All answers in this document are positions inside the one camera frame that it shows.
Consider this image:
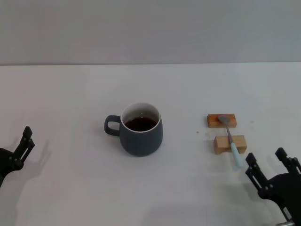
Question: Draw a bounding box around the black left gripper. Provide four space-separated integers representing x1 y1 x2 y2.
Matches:
0 126 36 188

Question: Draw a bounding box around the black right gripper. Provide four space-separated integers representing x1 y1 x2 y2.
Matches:
245 147 301 226

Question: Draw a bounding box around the metal spoon with blue handle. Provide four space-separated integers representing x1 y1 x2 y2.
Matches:
217 114 244 169

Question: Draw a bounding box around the dark grey ceramic mug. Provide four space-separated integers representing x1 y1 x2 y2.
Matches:
104 102 164 157

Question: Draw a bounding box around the light wooden notched block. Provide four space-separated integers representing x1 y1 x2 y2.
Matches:
213 135 247 155

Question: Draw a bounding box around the reddish brown wooden block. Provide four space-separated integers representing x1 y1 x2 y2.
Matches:
207 113 237 129

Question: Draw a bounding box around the dark coffee liquid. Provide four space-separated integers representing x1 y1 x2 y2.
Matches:
124 116 158 132

